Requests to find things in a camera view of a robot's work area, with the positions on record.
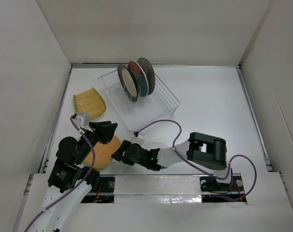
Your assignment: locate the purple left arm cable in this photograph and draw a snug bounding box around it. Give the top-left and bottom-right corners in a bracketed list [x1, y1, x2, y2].
[24, 116, 97, 232]

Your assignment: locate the orange bamboo tray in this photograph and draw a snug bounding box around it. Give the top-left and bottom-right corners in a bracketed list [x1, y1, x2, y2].
[93, 135, 121, 170]

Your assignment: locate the grey reindeer plate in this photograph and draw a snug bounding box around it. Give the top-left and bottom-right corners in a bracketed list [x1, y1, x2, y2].
[137, 58, 156, 95]

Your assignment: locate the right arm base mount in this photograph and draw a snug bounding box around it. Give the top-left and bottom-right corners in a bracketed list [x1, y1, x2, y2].
[200, 174, 246, 203]

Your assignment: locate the brown-rimmed cream plate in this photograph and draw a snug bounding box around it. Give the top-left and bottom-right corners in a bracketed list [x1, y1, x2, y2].
[117, 64, 138, 102]

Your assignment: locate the teal and red floral plate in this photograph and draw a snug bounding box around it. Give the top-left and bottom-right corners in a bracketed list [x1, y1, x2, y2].
[127, 60, 148, 97]

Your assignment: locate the green-rimmed bamboo tray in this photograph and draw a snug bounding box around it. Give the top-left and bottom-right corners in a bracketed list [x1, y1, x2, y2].
[73, 88, 106, 120]

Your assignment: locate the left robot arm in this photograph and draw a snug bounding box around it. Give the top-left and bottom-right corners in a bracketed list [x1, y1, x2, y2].
[25, 121, 117, 232]

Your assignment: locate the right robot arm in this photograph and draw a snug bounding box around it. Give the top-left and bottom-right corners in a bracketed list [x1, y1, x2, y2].
[112, 132, 233, 190]

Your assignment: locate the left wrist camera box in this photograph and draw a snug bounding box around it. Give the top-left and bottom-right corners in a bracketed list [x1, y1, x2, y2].
[73, 112, 90, 128]

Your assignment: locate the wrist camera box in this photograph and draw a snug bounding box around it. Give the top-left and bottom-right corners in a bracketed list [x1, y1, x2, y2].
[73, 112, 90, 128]
[132, 136, 145, 146]

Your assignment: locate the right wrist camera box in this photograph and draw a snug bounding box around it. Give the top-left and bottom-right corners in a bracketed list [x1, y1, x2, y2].
[132, 136, 145, 146]

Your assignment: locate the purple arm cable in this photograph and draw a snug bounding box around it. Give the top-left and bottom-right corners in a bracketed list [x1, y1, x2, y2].
[24, 116, 97, 232]
[134, 120, 258, 203]

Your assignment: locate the white wire dish rack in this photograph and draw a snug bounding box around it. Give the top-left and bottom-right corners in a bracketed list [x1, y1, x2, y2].
[98, 70, 180, 133]

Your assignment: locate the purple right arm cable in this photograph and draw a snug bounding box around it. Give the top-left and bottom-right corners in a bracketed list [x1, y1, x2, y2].
[134, 120, 258, 203]

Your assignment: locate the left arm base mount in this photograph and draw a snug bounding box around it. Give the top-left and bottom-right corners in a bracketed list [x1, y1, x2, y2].
[81, 175, 115, 203]

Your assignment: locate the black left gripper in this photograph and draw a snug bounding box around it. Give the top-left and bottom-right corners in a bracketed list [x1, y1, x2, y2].
[76, 120, 117, 163]

